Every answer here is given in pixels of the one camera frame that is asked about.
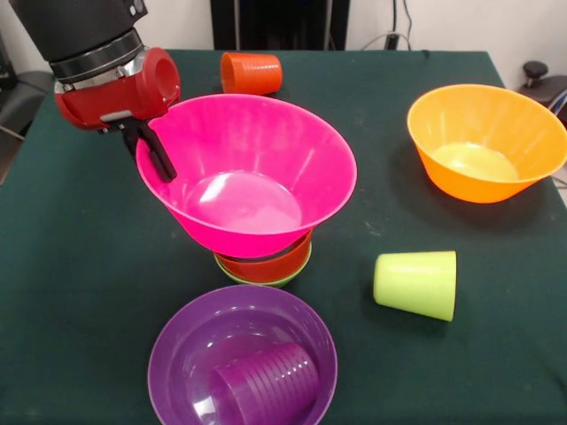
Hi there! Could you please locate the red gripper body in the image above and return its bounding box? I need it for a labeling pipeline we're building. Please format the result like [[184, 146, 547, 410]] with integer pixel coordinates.
[[53, 46, 182, 133]]

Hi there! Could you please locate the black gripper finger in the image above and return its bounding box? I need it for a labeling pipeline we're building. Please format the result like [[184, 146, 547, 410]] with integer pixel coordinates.
[[132, 120, 178, 183], [119, 127, 141, 160]]

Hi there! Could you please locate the pink plastic bowl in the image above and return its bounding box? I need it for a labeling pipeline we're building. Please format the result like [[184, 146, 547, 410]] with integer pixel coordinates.
[[135, 93, 359, 259]]

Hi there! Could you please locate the orange plastic cup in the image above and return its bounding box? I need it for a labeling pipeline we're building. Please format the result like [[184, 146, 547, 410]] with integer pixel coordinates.
[[220, 51, 284, 97]]

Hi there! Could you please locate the orange plastic bowl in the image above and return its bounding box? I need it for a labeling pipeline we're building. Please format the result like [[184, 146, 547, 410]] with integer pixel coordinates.
[[214, 229, 315, 283]]

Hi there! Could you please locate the green plastic bowl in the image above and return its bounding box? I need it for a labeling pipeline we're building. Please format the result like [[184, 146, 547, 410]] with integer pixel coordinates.
[[214, 247, 313, 289]]

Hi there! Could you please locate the purple plastic bowl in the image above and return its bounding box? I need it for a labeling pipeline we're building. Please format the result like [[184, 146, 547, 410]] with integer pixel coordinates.
[[147, 284, 339, 425]]

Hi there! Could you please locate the purple plastic cup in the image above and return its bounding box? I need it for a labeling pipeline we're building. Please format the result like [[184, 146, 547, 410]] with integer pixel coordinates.
[[207, 341, 321, 425]]

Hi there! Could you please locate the lime green plastic cup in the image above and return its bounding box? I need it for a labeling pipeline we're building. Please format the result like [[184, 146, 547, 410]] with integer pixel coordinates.
[[372, 250, 458, 322]]

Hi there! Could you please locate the grey chair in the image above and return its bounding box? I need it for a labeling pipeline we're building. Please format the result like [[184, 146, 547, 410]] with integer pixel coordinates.
[[0, 33, 57, 143]]

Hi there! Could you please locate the yellow plastic bowl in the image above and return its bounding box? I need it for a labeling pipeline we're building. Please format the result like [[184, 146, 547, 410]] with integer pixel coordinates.
[[407, 83, 567, 205]]

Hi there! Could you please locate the dark green tablecloth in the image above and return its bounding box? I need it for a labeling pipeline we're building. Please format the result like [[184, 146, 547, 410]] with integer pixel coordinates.
[[0, 47, 567, 425]]

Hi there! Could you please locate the black chair armrest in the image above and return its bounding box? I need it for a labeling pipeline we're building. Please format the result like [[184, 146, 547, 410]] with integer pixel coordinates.
[[520, 60, 567, 120]]

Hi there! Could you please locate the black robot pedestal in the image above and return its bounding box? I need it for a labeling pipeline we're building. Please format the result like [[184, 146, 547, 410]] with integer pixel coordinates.
[[211, 0, 351, 50]]

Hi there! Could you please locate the black hanging cable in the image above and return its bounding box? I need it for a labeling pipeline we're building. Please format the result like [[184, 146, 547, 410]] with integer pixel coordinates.
[[401, 0, 416, 50]]

